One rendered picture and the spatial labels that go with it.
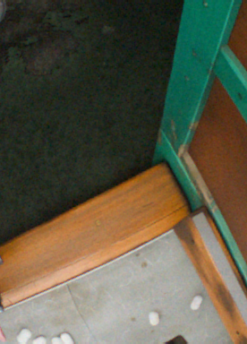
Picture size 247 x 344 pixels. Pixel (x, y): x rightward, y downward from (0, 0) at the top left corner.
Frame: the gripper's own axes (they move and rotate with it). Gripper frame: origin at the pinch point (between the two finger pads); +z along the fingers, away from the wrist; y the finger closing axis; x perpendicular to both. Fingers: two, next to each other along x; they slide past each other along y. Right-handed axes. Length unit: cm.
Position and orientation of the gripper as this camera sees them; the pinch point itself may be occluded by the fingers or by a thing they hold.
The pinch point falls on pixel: (2, 336)
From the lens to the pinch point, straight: 94.0
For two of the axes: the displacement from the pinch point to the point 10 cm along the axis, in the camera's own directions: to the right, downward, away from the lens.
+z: 3.5, 8.2, 4.5
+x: -3.0, -3.6, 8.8
